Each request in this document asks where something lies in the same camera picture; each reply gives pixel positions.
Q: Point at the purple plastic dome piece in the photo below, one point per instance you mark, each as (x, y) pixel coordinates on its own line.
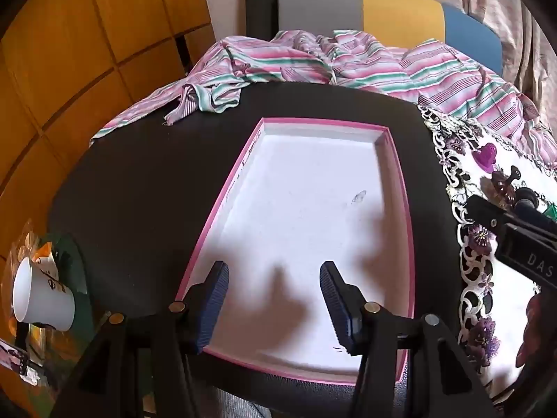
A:
(486, 157)

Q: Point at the glass side table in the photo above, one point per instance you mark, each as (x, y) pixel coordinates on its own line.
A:
(82, 270)

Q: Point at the beige patterned curtain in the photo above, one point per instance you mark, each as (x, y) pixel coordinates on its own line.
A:
(496, 4)

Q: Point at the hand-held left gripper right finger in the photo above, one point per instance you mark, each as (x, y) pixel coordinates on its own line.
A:
(337, 302)

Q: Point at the white floral lace tablecloth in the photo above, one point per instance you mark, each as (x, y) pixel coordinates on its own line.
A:
(500, 313)

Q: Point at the black upright cushion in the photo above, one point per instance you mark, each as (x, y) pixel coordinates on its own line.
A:
(260, 2)

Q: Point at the white paper cup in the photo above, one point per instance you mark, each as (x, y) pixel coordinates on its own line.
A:
(43, 296)

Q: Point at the pink rimmed white tray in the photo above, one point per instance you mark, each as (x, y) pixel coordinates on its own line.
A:
(304, 244)

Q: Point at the pink green striped cloth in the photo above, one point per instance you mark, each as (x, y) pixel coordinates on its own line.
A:
(357, 69)

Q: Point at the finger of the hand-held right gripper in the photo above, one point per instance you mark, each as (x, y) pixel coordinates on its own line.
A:
(483, 211)
(526, 198)

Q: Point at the wooden panel cabinet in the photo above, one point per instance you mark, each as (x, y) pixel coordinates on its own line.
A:
(87, 52)

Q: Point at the orange printed packet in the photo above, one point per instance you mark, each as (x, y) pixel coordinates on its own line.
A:
(32, 248)

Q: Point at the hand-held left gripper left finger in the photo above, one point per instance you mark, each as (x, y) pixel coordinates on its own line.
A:
(214, 300)

